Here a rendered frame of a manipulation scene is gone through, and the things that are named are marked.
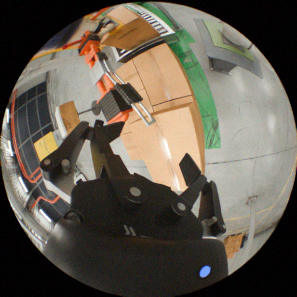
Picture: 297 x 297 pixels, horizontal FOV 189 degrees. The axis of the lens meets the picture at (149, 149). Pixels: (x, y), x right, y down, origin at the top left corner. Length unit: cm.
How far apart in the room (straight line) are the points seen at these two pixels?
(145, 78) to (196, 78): 71
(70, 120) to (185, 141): 193
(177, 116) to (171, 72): 53
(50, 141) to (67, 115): 558
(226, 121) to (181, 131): 108
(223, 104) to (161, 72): 91
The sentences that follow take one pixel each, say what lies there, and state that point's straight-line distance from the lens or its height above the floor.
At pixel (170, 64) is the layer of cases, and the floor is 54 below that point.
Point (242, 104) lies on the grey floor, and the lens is 160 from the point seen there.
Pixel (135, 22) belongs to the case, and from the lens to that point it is 93.
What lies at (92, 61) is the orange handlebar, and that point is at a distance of 41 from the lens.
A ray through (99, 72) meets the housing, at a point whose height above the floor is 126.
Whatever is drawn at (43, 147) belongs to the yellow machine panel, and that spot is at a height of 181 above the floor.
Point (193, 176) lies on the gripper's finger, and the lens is 15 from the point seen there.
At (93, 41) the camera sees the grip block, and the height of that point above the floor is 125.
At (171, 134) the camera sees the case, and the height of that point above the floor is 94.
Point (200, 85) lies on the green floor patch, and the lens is 146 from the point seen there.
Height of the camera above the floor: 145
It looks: 48 degrees down
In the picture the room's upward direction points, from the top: 137 degrees counter-clockwise
